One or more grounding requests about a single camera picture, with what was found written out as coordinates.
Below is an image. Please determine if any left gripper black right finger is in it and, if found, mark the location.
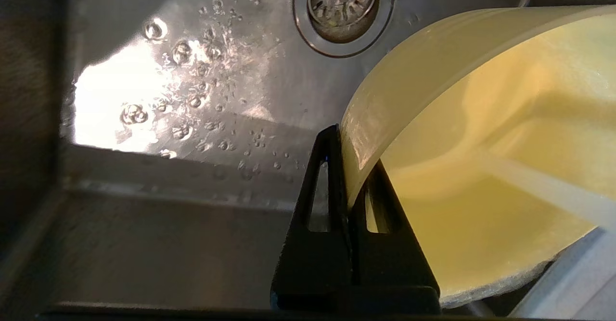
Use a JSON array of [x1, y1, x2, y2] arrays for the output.
[[336, 160, 441, 312]]

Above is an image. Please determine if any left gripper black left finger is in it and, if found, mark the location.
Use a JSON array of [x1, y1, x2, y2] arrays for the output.
[[270, 125, 354, 311]]

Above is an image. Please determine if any yellow bowl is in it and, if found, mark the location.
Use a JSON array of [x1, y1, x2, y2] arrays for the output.
[[339, 5, 616, 308]]

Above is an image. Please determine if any stainless steel sink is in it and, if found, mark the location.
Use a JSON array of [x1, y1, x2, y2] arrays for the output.
[[0, 0, 616, 321]]

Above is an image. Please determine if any metal sink drain strainer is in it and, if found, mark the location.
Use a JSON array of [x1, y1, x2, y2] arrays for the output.
[[293, 0, 396, 58]]

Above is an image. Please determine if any running water stream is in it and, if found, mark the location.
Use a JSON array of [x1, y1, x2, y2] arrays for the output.
[[474, 150, 616, 228]]

